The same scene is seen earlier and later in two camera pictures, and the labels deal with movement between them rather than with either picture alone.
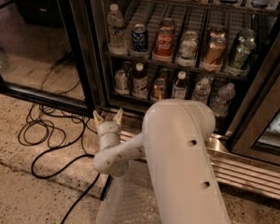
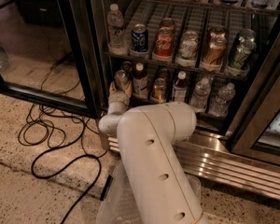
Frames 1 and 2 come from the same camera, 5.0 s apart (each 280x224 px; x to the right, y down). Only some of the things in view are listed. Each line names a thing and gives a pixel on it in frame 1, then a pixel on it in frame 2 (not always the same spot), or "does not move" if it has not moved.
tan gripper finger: x=118 y=119 → x=128 y=91
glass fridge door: x=35 y=51 does not move
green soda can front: x=240 y=63 does not move
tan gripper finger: x=98 y=119 → x=113 y=89
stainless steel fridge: x=227 y=46 does not move
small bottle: x=120 y=82 does not move
